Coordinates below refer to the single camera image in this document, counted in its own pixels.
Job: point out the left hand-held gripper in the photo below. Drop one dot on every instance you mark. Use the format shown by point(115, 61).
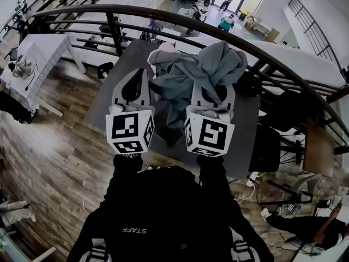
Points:
point(128, 131)

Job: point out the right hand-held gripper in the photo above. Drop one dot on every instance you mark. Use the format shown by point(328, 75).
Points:
point(210, 135)

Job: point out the grey hoodie laundry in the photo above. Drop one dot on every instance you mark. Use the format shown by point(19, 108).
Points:
point(196, 70)

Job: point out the person's right forearm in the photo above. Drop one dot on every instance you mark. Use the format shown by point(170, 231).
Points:
point(211, 168)

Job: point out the person's left forearm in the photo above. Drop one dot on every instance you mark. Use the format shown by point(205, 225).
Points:
point(128, 162)

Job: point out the black bag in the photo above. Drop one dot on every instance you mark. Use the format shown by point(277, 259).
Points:
point(250, 84)

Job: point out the black office chair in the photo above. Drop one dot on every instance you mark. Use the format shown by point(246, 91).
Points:
point(264, 149)

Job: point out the cardboard box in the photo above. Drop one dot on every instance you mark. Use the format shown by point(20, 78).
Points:
point(273, 34)
point(248, 23)

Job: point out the white power strip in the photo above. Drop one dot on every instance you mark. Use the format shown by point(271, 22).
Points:
point(252, 178)

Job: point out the curved dark metal railing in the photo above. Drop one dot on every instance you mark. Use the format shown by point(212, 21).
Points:
point(174, 12)

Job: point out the table with white checked cloth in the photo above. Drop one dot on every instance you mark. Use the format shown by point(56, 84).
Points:
point(46, 53)

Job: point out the shiny metal kettle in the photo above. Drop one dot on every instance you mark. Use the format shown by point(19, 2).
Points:
point(20, 68)

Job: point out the brown wooden board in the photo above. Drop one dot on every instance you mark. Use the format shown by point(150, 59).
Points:
point(317, 149)

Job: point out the black tripod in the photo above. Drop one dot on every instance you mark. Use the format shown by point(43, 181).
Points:
point(286, 192)

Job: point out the black stair railing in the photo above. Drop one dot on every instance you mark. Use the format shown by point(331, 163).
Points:
point(313, 29)

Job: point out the person's black jacket torso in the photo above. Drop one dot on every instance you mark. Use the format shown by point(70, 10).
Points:
point(169, 214)

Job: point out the grey plastic chair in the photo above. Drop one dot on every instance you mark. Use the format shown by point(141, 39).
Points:
point(309, 185)

